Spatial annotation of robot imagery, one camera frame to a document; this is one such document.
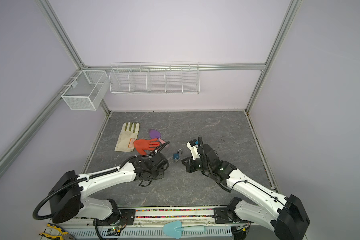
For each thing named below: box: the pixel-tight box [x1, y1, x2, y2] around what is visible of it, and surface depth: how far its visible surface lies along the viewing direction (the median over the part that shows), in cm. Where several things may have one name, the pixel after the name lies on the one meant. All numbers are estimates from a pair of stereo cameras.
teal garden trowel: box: [163, 220, 206, 239], surface depth 72 cm
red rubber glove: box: [133, 138, 160, 156], surface depth 101 cm
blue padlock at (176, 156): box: [173, 149, 183, 160], surface depth 96 cm
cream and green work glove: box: [114, 122, 140, 152], surface depth 107 cm
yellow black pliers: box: [39, 223, 76, 240], surface depth 70 cm
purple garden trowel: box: [149, 129, 166, 144], surface depth 108 cm
